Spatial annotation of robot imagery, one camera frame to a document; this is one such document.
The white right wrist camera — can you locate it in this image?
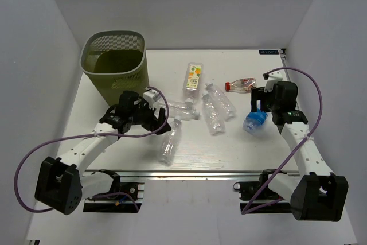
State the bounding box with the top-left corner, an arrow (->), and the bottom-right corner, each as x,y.
263,71 -> 283,92

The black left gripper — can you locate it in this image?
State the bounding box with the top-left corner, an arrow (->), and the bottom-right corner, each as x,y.
129,99 -> 171,135

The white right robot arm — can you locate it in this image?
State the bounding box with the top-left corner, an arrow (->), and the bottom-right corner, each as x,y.
251,81 -> 349,222

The clear crumpled bottle small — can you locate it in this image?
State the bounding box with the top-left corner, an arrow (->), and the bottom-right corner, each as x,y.
205,82 -> 236,121

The dark blue corner label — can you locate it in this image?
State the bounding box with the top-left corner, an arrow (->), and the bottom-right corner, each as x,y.
259,49 -> 279,55

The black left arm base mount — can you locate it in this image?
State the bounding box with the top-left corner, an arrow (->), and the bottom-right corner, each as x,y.
83,169 -> 144,213

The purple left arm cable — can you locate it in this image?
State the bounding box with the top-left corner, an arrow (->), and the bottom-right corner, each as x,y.
13,86 -> 170,213

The orange label juice bottle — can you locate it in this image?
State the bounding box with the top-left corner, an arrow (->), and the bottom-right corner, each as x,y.
183,62 -> 204,101

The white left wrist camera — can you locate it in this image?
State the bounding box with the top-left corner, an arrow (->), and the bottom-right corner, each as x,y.
143,89 -> 161,109

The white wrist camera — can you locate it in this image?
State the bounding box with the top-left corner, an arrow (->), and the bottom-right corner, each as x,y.
263,71 -> 283,92
143,89 -> 161,109

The red cap clear bottle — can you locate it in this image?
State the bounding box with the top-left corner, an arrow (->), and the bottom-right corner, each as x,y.
225,77 -> 256,94

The blue label crushed bottle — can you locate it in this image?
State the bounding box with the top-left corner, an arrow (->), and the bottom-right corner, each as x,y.
243,108 -> 268,134

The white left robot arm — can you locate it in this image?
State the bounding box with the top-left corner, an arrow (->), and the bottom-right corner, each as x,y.
35,87 -> 171,215

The olive green mesh bin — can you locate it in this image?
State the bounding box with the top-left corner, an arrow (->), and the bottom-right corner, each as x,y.
80,30 -> 149,106

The clear crumpled bottle large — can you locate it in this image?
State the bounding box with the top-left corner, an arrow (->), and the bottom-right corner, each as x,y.
201,91 -> 225,135

